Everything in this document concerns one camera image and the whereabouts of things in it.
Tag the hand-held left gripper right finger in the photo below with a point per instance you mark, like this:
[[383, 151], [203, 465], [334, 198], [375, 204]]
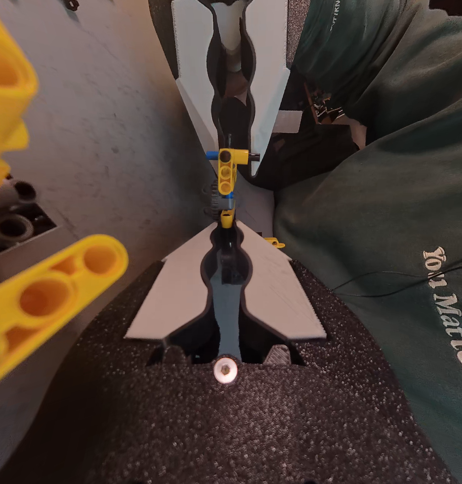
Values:
[[280, 298]]

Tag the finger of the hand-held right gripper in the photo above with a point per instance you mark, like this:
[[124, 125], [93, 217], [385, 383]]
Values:
[[270, 45], [191, 45]]

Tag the person's right forearm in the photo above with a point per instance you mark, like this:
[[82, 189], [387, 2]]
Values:
[[386, 56]]

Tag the yellow lego gear subassembly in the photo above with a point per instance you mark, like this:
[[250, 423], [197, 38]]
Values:
[[226, 174]]

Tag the yellow black lego model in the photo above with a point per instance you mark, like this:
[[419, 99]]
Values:
[[45, 298]]

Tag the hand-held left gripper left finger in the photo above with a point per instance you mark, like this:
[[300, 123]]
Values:
[[170, 298]]

